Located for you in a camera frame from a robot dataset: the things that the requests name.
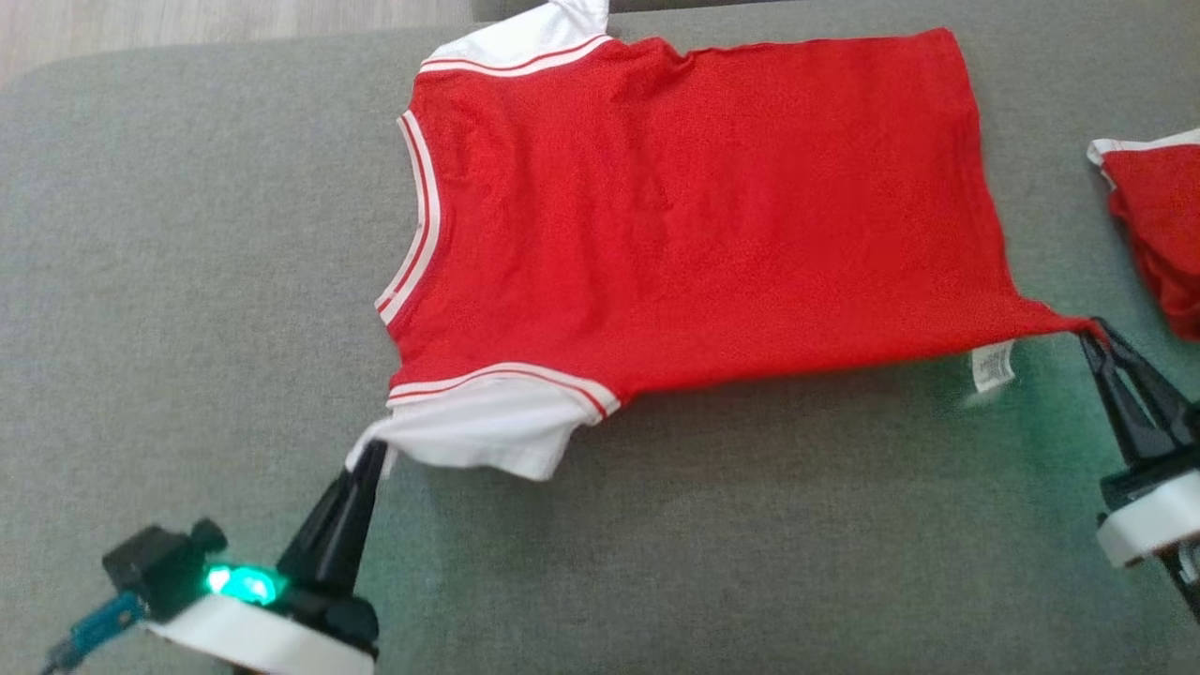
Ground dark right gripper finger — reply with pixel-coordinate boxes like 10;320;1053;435
1078;323;1163;466
1092;321;1200;458

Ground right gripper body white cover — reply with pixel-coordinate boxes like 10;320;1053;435
1095;441;1200;620

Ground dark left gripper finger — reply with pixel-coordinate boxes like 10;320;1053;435
277;442;376;588
314;442;389;597

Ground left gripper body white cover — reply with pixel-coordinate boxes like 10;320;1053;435
145;562;381;675

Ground red shorts with white waistband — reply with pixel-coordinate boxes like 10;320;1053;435
1087;129;1200;343

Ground red jersey shirt with lettering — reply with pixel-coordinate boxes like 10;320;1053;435
345;0;1112;482

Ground large grey sofa seat cushion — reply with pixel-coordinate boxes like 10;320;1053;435
0;0;1200;675

